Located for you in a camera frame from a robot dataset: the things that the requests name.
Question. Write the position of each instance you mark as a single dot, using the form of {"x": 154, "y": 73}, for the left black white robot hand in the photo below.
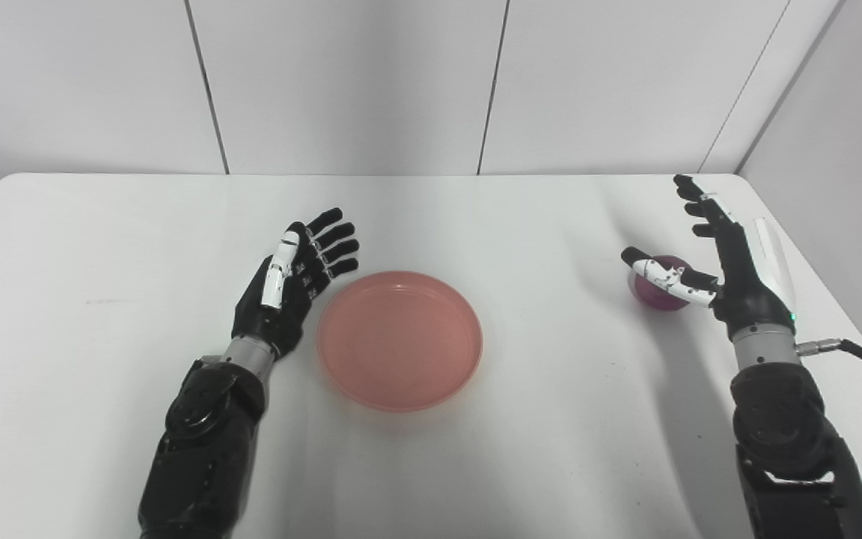
{"x": 270, "y": 322}

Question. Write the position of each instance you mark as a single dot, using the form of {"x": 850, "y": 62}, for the purple red onion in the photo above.
{"x": 655, "y": 298}

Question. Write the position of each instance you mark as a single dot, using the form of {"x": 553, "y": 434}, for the pink round plate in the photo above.
{"x": 399, "y": 340}

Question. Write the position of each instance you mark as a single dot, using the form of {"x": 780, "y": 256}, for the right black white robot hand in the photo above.
{"x": 749, "y": 296}

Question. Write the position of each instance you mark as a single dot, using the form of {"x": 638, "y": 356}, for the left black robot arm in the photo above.
{"x": 203, "y": 442}

